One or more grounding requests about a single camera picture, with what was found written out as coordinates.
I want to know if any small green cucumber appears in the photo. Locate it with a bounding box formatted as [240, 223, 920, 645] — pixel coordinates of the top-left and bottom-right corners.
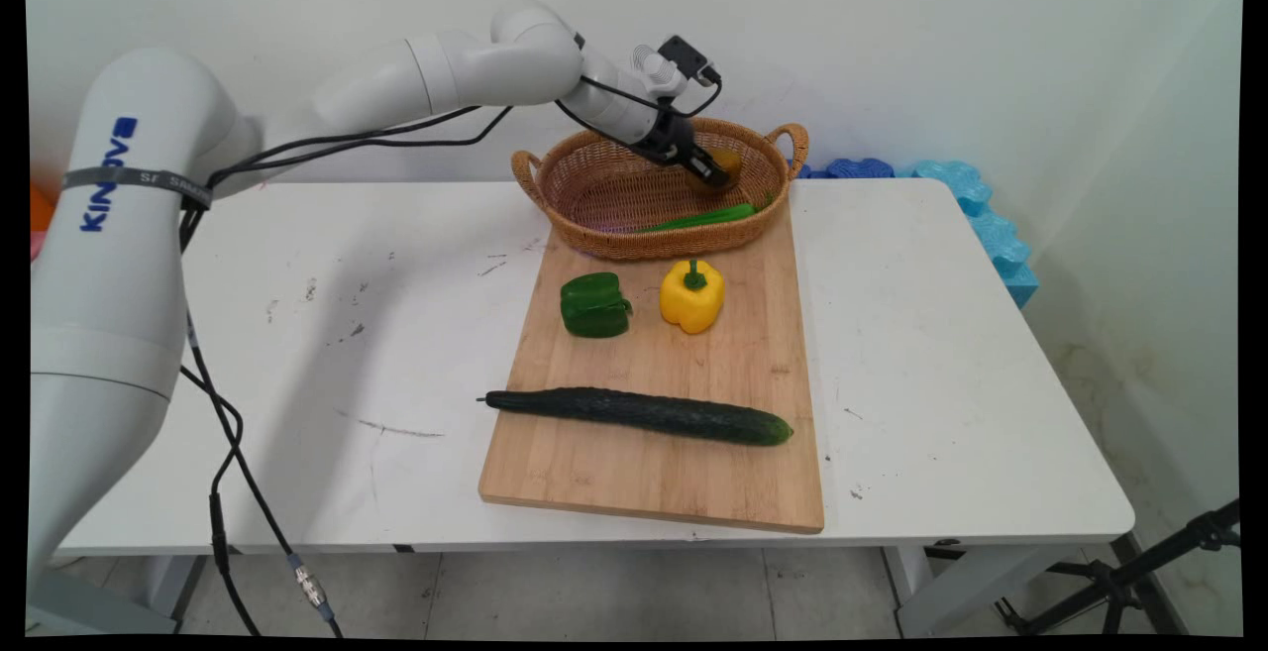
[642, 192, 776, 234]

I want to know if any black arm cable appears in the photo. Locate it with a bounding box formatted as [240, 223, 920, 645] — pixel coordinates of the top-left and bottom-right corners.
[180, 32, 724, 248]

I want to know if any woven wicker basket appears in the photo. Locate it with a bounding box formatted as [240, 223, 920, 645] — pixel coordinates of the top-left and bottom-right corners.
[511, 118, 810, 262]

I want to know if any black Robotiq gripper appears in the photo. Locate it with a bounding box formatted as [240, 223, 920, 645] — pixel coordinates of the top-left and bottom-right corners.
[630, 108, 731, 186]

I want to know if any brown potato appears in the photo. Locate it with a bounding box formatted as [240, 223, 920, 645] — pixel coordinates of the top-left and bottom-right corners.
[691, 147, 743, 200]

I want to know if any wooden cutting board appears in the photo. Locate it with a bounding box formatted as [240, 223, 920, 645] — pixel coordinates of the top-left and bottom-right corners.
[478, 203, 826, 535]

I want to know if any white table leg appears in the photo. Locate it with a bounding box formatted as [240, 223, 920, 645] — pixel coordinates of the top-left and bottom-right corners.
[882, 544, 1066, 638]
[149, 554, 211, 632]

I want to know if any dark blue foam piece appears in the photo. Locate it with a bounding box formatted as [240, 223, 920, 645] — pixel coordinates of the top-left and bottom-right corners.
[795, 158, 897, 181]

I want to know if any green bell pepper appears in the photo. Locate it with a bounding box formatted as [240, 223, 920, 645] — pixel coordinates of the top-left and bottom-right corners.
[560, 272, 634, 340]

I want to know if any grey strap on arm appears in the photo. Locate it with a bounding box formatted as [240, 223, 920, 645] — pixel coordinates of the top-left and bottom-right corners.
[61, 166, 214, 211]

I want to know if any light blue foam piece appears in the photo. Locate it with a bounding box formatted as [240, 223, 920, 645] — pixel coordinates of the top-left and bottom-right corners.
[896, 161, 1040, 310]

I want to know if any yellow bell pepper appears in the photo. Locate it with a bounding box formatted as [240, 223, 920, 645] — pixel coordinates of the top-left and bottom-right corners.
[660, 259, 726, 336]

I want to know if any black cable with metal connector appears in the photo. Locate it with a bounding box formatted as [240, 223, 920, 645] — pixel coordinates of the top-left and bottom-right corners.
[180, 309, 344, 638]

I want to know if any dark green cucumber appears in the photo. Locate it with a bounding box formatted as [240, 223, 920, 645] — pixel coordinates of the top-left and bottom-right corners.
[476, 387, 795, 448]

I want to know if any black tripod stand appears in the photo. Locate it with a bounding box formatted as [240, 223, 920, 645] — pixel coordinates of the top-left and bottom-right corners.
[926, 498, 1242, 637]

